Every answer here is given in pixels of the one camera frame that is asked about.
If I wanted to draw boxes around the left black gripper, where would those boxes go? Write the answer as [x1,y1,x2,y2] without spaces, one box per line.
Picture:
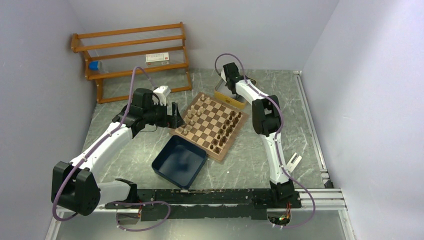
[142,99,184,129]

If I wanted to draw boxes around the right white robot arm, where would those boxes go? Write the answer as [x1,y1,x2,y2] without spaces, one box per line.
[220,62,296,208]

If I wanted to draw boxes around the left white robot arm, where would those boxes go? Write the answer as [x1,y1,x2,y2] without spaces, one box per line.
[51,85,184,216]

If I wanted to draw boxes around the dark chess pieces group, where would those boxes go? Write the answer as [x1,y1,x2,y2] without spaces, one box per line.
[209,110,242,155]

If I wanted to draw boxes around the wooden chess board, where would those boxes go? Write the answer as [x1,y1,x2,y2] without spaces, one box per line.
[169,92,249,162]

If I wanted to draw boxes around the gold metal tin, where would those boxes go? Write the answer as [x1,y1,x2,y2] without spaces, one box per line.
[214,78,256,109]

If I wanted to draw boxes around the blue square tray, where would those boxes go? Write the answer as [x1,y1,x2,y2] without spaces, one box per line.
[151,135,208,190]

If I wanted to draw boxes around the white red box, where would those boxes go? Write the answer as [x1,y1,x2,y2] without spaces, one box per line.
[145,52,170,66]

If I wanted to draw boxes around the wooden shelf rack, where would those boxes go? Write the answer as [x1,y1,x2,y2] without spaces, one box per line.
[70,22,193,104]

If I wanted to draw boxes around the blue capped container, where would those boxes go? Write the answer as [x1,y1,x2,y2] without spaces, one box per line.
[88,61,102,71]

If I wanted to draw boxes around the small white plastic part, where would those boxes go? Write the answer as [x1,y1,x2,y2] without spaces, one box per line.
[286,152,303,174]

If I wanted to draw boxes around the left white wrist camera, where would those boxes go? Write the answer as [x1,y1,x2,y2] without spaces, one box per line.
[153,85,171,106]

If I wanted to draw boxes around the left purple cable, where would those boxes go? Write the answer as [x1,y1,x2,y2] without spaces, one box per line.
[51,66,171,233]

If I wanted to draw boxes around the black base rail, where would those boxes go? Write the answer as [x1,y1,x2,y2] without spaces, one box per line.
[105,188,302,222]

